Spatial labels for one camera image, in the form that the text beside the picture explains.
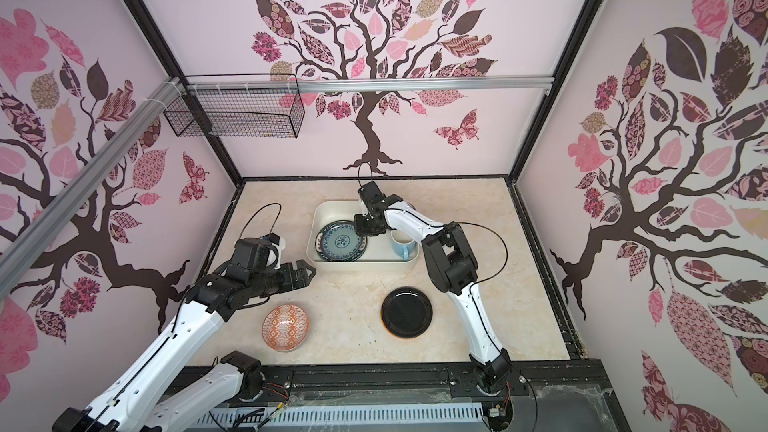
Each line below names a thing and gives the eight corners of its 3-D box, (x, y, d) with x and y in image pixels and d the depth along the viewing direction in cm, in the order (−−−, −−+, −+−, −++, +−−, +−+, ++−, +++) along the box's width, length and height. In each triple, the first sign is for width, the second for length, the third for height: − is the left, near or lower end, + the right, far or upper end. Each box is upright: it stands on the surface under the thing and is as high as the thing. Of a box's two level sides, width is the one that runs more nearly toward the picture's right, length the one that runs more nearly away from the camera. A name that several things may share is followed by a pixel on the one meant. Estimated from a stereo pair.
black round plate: (380, 338, 83) (379, 335, 80) (381, 290, 92) (381, 286, 90) (433, 338, 83) (434, 335, 80) (429, 290, 92) (430, 286, 90)
